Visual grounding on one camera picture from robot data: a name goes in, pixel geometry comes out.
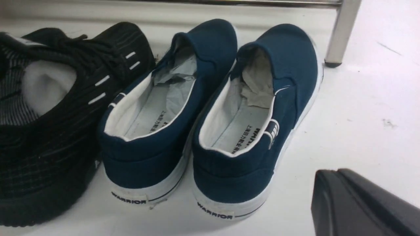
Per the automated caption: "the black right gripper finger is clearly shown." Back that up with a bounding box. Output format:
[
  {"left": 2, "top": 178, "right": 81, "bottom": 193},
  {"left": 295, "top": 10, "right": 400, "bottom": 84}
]
[{"left": 311, "top": 168, "right": 420, "bottom": 236}]

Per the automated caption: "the navy slip-on shoe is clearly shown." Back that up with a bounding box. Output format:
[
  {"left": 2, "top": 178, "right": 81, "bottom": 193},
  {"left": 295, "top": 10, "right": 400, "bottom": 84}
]
[
  {"left": 98, "top": 18, "right": 239, "bottom": 207},
  {"left": 191, "top": 24, "right": 324, "bottom": 221}
]

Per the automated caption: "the right black knit sneaker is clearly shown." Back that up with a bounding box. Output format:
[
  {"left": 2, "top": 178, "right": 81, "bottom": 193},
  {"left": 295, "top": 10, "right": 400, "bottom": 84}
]
[{"left": 1, "top": 22, "right": 156, "bottom": 227}]

